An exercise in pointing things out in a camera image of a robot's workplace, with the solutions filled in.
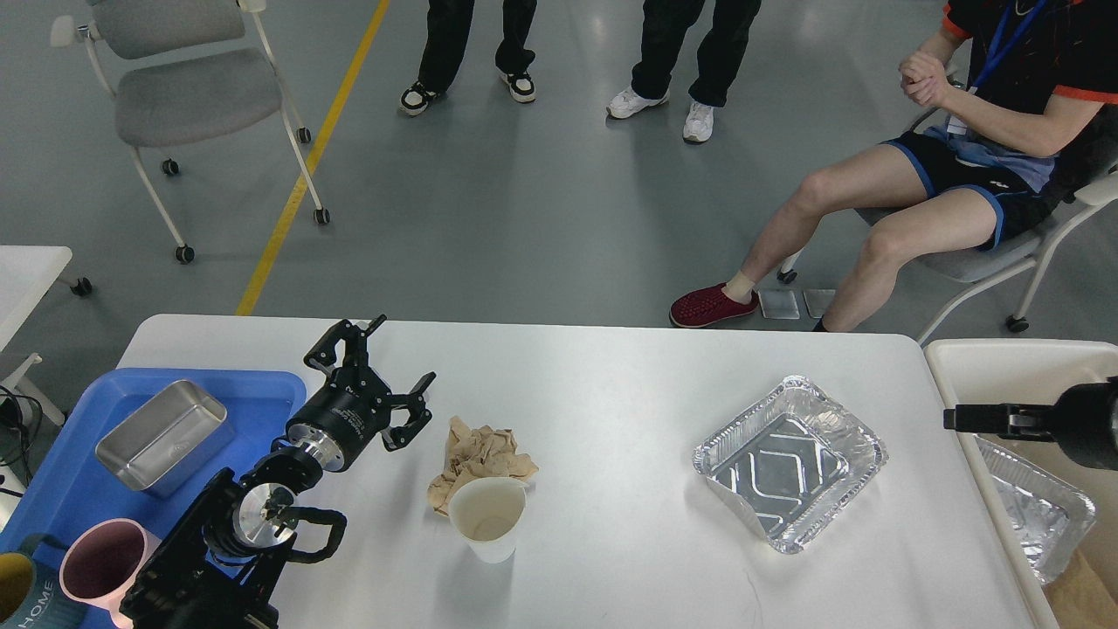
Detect blue plastic tray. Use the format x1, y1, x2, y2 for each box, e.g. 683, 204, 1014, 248
0, 368, 307, 629

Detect small steel tray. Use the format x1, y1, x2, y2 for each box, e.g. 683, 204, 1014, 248
95, 379, 236, 498

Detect pink ribbed mug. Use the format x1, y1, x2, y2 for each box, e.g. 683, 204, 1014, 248
59, 518, 162, 628

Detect seated person in shorts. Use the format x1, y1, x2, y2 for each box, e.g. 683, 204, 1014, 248
670, 1, 1117, 333

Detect white chair under person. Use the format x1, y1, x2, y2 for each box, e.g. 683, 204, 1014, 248
776, 83, 1118, 343

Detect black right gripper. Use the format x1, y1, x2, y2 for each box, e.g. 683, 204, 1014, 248
942, 384, 1093, 460

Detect aluminium foil tray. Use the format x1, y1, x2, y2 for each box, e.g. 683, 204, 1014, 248
694, 375, 889, 555

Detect crumpled brown paper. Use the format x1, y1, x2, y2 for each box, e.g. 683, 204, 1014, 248
427, 417, 539, 516

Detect standing person white sneakers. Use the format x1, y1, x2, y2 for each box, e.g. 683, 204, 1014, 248
606, 0, 762, 144

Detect foil tray in bin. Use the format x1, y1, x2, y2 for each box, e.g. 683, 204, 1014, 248
975, 437, 1095, 584

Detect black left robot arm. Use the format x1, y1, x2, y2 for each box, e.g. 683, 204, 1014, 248
120, 317, 435, 628

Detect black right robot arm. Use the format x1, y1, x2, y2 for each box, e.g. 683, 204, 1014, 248
942, 377, 1117, 471

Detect dark blue home mug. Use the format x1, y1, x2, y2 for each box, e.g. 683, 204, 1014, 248
1, 534, 88, 628

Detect white paper cup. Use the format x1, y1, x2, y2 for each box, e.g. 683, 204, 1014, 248
448, 477, 528, 564

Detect white side table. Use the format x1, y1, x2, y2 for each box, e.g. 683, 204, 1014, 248
0, 245, 92, 411

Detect standing person black-white sneakers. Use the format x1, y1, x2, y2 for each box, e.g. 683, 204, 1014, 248
399, 0, 537, 117

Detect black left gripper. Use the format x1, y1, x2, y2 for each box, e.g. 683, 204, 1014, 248
286, 314, 437, 473

